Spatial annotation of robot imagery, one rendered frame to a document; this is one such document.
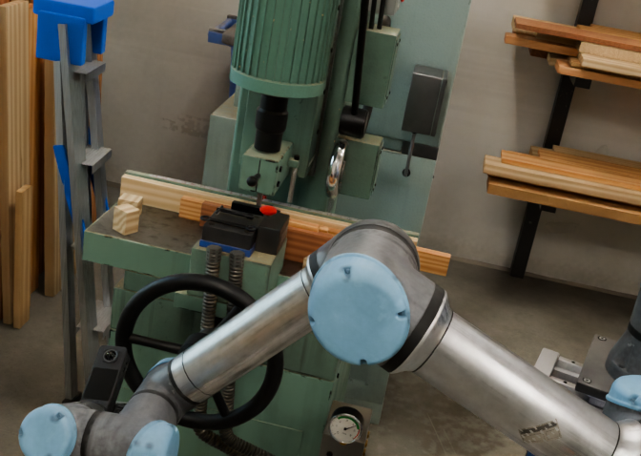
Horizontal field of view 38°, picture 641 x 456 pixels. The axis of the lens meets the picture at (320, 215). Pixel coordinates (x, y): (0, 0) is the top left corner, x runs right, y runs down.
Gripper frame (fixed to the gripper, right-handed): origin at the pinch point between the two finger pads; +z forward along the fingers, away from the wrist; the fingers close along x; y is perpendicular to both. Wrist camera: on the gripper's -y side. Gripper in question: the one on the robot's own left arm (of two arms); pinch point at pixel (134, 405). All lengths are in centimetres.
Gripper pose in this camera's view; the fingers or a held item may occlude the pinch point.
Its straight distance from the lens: 158.6
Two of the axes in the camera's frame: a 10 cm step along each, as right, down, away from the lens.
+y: -1.6, 9.8, -1.3
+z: 1.2, 1.5, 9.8
